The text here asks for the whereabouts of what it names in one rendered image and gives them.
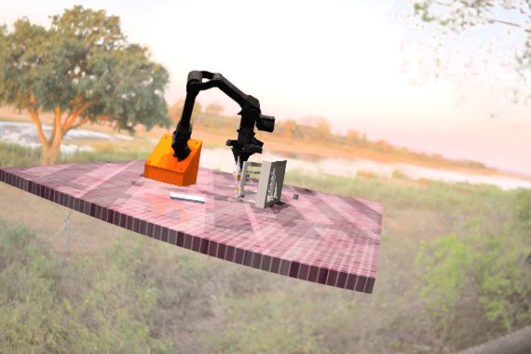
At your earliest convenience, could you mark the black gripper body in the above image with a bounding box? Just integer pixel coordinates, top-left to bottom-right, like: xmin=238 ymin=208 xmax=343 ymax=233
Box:
xmin=225 ymin=127 xmax=263 ymax=154

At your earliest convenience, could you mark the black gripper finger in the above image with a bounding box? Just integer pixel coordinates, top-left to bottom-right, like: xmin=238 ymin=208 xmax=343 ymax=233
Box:
xmin=238 ymin=150 xmax=255 ymax=169
xmin=230 ymin=148 xmax=243 ymax=166

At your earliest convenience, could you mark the white rectangular block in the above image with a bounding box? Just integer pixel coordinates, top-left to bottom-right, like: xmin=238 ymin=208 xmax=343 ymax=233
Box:
xmin=170 ymin=193 xmax=205 ymax=204

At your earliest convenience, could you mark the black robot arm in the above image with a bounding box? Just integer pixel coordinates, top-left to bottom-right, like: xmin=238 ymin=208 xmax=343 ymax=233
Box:
xmin=171 ymin=70 xmax=276 ymax=160

